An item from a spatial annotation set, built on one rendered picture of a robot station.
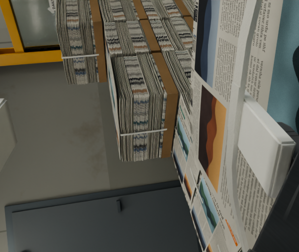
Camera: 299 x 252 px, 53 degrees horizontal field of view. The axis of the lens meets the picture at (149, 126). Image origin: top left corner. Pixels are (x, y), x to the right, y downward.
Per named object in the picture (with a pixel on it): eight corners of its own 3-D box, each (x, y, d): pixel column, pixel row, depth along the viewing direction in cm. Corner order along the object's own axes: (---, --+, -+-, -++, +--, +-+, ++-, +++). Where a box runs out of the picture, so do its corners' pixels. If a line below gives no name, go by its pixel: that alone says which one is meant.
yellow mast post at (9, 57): (234, 47, 243) (-12, 67, 212) (230, 41, 249) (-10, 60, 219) (237, 37, 236) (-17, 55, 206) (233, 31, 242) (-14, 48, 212)
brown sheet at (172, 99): (170, 157, 139) (161, 158, 138) (156, 115, 159) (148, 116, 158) (178, 92, 112) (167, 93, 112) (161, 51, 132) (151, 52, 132)
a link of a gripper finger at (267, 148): (280, 143, 12) (298, 142, 12) (230, 85, 19) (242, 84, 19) (268, 199, 14) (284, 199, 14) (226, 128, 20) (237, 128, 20)
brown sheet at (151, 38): (156, 112, 160) (148, 113, 159) (145, 79, 179) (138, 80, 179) (160, 49, 133) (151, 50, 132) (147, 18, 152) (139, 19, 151)
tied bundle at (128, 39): (157, 113, 160) (113, 118, 156) (146, 79, 180) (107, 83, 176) (162, 50, 132) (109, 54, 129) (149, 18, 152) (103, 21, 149)
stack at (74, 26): (274, 67, 193) (67, 87, 172) (254, 43, 214) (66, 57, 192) (298, 9, 166) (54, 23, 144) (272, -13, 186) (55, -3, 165)
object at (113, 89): (121, 159, 134) (119, 160, 134) (114, 116, 154) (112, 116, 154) (118, 94, 108) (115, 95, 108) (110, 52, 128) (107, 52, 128)
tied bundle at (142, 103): (171, 157, 139) (121, 164, 135) (157, 114, 160) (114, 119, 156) (180, 93, 113) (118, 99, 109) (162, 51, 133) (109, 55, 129)
